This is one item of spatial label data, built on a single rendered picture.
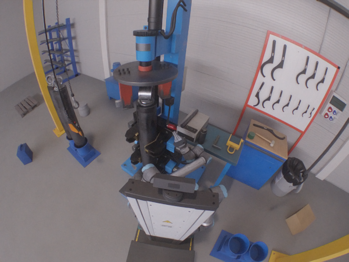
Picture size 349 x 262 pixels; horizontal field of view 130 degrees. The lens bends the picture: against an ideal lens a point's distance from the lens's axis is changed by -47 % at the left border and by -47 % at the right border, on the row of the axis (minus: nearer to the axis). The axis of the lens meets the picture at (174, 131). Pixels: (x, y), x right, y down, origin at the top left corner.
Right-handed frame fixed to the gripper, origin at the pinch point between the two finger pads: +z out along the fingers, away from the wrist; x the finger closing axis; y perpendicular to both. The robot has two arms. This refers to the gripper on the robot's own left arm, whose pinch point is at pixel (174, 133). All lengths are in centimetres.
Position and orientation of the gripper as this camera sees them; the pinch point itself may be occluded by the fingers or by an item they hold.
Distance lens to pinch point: 150.9
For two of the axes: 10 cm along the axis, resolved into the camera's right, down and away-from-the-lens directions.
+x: -8.1, 4.0, 4.3
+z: -5.0, -8.5, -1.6
